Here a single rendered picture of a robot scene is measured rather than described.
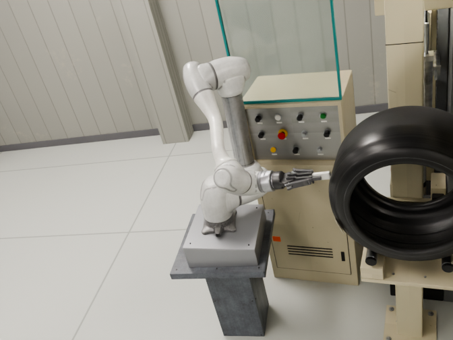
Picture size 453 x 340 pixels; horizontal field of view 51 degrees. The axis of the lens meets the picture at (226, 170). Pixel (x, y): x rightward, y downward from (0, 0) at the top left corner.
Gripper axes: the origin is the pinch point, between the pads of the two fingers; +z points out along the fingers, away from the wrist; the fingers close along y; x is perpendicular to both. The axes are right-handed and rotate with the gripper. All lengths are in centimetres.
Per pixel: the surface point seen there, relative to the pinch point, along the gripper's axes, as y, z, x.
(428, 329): 32, 22, 127
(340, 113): 59, -3, 3
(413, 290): 26, 20, 91
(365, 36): 294, -25, 43
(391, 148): -10.7, 30.0, -15.3
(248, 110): 63, -52, -5
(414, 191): 25.9, 29.0, 29.6
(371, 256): -9.8, 13.7, 33.8
